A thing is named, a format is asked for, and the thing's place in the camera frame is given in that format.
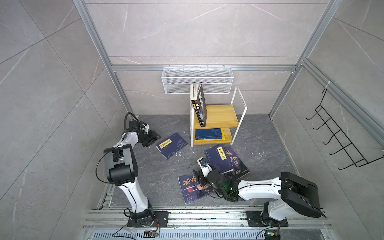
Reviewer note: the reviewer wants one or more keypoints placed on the purple Guiguzi book right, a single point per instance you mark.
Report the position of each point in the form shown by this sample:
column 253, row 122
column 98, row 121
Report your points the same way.
column 239, row 168

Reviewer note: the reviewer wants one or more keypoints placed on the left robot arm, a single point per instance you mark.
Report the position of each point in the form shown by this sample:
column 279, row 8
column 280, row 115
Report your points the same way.
column 122, row 171

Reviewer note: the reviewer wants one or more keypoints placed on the black book on shelf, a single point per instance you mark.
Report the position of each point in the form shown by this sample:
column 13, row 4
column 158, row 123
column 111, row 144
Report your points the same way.
column 193, row 101

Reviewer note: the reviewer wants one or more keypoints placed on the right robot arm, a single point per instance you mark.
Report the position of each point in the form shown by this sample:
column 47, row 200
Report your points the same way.
column 287, row 195

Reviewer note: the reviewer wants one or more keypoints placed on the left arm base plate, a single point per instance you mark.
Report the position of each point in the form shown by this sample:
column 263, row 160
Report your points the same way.
column 156, row 219

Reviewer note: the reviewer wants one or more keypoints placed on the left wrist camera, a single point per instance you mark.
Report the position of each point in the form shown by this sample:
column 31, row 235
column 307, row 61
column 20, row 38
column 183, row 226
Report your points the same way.
column 144, row 128

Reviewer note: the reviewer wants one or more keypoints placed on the white wire mesh basket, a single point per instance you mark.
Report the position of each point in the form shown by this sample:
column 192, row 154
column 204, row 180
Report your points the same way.
column 215, row 80

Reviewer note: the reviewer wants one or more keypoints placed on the purple guiguzi book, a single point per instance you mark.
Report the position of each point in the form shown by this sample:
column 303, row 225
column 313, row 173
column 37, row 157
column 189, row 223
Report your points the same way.
column 190, row 188
column 239, row 168

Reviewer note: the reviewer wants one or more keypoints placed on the yellow book on shelf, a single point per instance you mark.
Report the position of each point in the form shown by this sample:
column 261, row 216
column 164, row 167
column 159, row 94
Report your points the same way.
column 223, row 135

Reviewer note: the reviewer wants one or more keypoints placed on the black wire hook rack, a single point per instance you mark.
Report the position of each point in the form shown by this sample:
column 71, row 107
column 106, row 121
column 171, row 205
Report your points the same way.
column 339, row 137

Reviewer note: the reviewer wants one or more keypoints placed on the purple Guiguzi book front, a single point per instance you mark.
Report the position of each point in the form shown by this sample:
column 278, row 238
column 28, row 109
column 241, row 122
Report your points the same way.
column 190, row 188

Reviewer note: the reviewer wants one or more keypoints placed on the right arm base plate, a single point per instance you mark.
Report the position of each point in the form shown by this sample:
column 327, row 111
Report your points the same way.
column 259, row 219

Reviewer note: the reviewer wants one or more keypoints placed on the black wolf book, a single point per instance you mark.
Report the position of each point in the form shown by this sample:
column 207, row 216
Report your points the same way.
column 201, row 103

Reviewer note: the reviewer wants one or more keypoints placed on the white wooden two-tier shelf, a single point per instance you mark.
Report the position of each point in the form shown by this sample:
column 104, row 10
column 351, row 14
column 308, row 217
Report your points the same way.
column 219, row 116

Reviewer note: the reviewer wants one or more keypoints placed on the navy book yellow label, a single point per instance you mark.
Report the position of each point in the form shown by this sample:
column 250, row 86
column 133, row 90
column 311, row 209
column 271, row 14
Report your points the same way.
column 171, row 145

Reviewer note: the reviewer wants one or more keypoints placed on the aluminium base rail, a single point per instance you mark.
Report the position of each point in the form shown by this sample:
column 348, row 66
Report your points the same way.
column 208, row 223

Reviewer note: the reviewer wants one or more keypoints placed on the navy book Mengxi label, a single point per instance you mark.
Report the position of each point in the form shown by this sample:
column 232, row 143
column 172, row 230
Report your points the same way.
column 217, row 157

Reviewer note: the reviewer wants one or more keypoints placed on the blue book Han Feizi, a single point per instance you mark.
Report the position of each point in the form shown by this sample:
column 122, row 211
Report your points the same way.
column 208, row 133

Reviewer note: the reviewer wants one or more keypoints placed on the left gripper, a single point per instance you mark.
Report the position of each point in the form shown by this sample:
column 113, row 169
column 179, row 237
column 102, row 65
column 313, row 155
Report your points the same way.
column 152, row 137

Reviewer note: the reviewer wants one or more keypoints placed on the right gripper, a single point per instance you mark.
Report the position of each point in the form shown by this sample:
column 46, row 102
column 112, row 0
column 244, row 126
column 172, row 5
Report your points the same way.
column 200, row 178

